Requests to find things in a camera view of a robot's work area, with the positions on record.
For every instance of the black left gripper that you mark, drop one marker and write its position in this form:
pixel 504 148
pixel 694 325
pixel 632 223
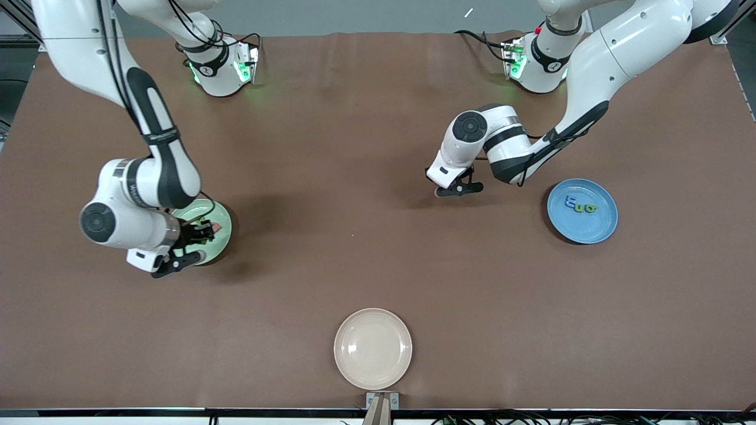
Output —
pixel 468 172

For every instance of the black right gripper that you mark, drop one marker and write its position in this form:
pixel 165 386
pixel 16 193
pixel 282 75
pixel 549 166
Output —
pixel 190 234

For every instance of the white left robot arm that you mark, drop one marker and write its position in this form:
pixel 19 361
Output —
pixel 614 53

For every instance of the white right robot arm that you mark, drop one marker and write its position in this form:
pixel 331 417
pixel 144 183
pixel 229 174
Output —
pixel 159 165

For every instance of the green plate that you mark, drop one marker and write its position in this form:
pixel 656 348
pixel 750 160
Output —
pixel 221 248

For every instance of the brown table mat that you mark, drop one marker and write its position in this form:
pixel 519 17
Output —
pixel 118 330

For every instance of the blue plate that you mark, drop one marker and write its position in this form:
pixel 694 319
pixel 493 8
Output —
pixel 585 227

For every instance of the beige plate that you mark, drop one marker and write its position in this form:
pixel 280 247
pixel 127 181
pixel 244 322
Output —
pixel 372 349

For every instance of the grey metal mount bracket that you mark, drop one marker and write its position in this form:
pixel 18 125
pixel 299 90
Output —
pixel 370 401

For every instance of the aluminium frame post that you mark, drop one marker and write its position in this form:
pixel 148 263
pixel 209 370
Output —
pixel 719 38
pixel 20 20

